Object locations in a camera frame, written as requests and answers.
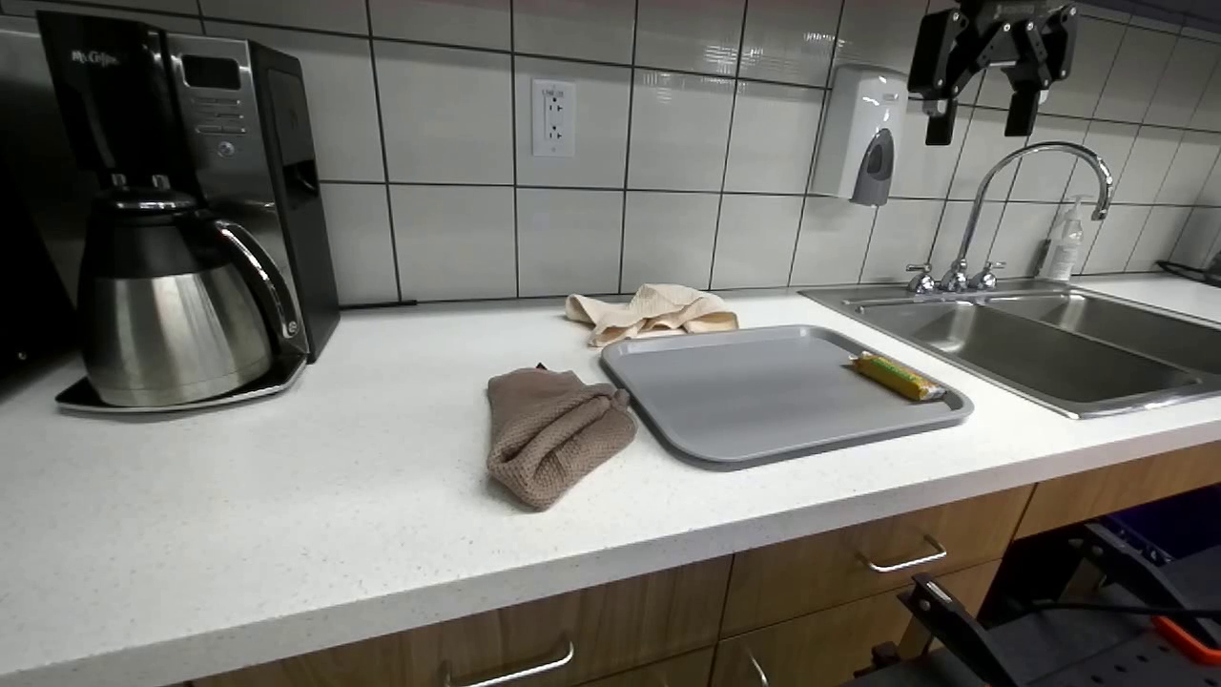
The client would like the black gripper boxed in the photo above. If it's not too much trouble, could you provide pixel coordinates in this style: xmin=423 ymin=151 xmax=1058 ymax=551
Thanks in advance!
xmin=908 ymin=0 xmax=1080 ymax=143

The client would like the cream waffle towel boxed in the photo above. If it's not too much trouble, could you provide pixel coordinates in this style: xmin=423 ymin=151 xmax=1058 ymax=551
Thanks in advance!
xmin=566 ymin=283 xmax=742 ymax=346

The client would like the brown waffle towel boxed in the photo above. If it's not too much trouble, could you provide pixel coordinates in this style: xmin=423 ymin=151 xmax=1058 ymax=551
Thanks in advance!
xmin=485 ymin=366 xmax=637 ymax=512

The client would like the clear bottle by sink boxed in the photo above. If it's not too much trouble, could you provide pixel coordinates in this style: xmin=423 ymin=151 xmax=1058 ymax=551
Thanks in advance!
xmin=1039 ymin=204 xmax=1083 ymax=283

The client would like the chrome gooseneck faucet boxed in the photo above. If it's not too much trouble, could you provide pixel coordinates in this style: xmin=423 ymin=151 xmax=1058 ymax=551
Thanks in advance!
xmin=903 ymin=137 xmax=1117 ymax=297

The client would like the stainless steel sink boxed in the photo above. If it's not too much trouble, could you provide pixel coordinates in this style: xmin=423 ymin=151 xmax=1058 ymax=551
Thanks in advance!
xmin=813 ymin=287 xmax=1221 ymax=421

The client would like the yellow snack bar wrapper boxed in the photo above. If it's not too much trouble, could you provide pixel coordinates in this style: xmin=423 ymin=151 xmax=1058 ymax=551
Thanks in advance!
xmin=850 ymin=352 xmax=940 ymax=399

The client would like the grey plastic tray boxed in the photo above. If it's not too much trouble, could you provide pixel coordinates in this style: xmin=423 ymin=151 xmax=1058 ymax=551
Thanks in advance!
xmin=601 ymin=324 xmax=972 ymax=467

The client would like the wooden drawer front right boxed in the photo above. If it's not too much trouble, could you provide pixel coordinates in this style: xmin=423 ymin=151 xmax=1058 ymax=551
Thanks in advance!
xmin=725 ymin=487 xmax=1028 ymax=628

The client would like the wooden drawer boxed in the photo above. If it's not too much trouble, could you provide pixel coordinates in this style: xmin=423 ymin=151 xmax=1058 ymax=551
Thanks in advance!
xmin=725 ymin=487 xmax=1028 ymax=628
xmin=190 ymin=562 xmax=730 ymax=687

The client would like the wooden drawer front left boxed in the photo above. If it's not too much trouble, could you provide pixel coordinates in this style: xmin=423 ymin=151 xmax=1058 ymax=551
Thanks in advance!
xmin=190 ymin=562 xmax=730 ymax=687

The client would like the black silver coffee maker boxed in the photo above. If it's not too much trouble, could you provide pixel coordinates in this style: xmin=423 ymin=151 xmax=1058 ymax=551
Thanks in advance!
xmin=38 ymin=12 xmax=340 ymax=417

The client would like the stainless steel coffee carafe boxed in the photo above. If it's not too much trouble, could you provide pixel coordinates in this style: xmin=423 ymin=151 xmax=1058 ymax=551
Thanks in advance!
xmin=77 ymin=194 xmax=307 ymax=411

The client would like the white wall soap dispenser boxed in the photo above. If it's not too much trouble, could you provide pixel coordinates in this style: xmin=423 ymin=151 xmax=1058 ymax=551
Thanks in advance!
xmin=813 ymin=66 xmax=908 ymax=204

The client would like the white wall power outlet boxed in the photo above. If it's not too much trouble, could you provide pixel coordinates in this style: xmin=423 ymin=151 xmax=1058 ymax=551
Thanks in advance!
xmin=536 ymin=79 xmax=576 ymax=157

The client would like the silver drawer handle right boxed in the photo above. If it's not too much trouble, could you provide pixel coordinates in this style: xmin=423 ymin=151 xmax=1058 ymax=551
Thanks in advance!
xmin=855 ymin=533 xmax=952 ymax=577

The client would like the silver drawer handle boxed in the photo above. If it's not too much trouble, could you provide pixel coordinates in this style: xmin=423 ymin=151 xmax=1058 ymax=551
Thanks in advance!
xmin=443 ymin=640 xmax=576 ymax=687
xmin=855 ymin=533 xmax=952 ymax=577

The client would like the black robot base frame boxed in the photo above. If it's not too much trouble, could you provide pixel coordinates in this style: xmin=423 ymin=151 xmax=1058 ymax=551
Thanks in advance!
xmin=850 ymin=526 xmax=1221 ymax=687

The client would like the silver drawer handle left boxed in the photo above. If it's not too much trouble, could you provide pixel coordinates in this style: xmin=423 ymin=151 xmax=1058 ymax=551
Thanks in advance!
xmin=443 ymin=640 xmax=576 ymax=687

